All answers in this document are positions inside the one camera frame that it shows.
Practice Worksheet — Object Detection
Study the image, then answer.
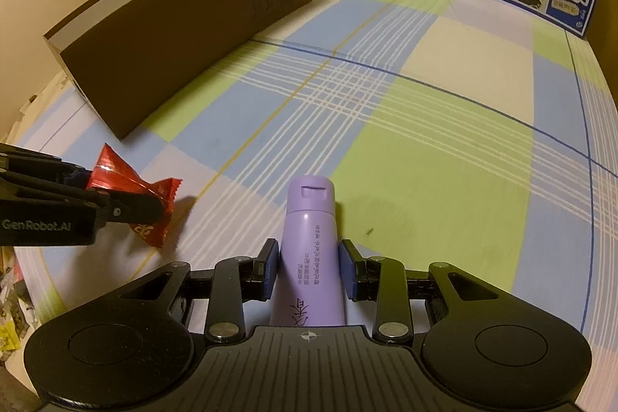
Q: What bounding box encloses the purple tube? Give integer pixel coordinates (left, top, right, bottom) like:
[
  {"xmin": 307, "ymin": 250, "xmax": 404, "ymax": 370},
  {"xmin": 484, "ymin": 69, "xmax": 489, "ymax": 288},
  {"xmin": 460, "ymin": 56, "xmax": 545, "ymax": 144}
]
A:
[{"xmin": 268, "ymin": 175, "xmax": 348, "ymax": 328}]

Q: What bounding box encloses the pile of printed packets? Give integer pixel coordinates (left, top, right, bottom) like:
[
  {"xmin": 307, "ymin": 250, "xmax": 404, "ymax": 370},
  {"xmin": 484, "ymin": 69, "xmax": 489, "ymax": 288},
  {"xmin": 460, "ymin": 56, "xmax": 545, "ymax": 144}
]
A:
[{"xmin": 0, "ymin": 248, "xmax": 30, "ymax": 355}]

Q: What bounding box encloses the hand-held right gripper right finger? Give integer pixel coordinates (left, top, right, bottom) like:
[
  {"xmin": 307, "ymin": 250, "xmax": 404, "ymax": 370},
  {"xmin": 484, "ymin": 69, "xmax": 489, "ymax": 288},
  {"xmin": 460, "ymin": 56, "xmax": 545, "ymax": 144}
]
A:
[{"xmin": 338, "ymin": 239, "xmax": 500, "ymax": 344}]

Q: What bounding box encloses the brown shoe box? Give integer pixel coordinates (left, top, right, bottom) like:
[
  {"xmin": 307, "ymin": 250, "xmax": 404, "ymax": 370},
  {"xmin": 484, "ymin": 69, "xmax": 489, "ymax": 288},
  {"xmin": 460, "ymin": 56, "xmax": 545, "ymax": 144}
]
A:
[{"xmin": 43, "ymin": 0, "xmax": 314, "ymax": 140}]

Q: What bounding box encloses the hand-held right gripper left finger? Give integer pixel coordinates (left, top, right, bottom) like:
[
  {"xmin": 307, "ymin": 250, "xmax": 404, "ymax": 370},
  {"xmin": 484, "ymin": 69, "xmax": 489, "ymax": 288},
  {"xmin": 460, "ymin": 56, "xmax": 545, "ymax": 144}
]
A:
[{"xmin": 116, "ymin": 239, "xmax": 281, "ymax": 344}]

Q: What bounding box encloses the plaid tablecloth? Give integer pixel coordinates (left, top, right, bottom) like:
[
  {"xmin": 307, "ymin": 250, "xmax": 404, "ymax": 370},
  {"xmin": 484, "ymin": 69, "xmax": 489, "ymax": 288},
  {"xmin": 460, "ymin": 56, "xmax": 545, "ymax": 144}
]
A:
[{"xmin": 10, "ymin": 0, "xmax": 618, "ymax": 388}]

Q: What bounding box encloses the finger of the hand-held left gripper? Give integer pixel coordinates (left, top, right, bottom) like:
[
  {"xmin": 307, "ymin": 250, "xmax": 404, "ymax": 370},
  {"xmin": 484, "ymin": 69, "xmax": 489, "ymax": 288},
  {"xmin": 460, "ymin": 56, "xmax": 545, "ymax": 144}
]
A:
[
  {"xmin": 0, "ymin": 142, "xmax": 92, "ymax": 192},
  {"xmin": 58, "ymin": 187, "xmax": 163, "ymax": 230}
]

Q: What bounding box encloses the red candy packet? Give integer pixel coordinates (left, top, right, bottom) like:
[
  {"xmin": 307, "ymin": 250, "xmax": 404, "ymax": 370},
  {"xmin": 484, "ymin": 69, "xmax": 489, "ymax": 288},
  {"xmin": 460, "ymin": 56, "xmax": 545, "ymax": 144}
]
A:
[{"xmin": 86, "ymin": 143, "xmax": 183, "ymax": 249}]

